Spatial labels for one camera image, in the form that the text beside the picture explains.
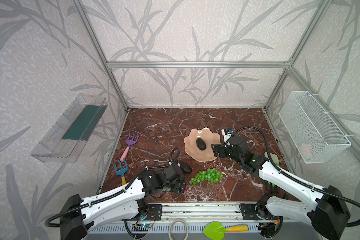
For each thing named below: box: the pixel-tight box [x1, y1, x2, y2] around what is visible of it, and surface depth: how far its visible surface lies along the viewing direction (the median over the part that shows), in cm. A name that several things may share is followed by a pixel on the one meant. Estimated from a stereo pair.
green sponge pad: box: [61, 105, 108, 141], surface depth 69 cm
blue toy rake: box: [114, 158, 128, 185], surface depth 90 cm
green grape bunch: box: [189, 168, 223, 185], surface depth 84 cm
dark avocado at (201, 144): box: [196, 137, 207, 151], surface depth 96 cm
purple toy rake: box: [119, 132, 139, 162], surface depth 101 cm
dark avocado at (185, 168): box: [179, 162, 193, 175], surface depth 86 cm
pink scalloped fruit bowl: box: [184, 127, 221, 162], surface depth 99 cm
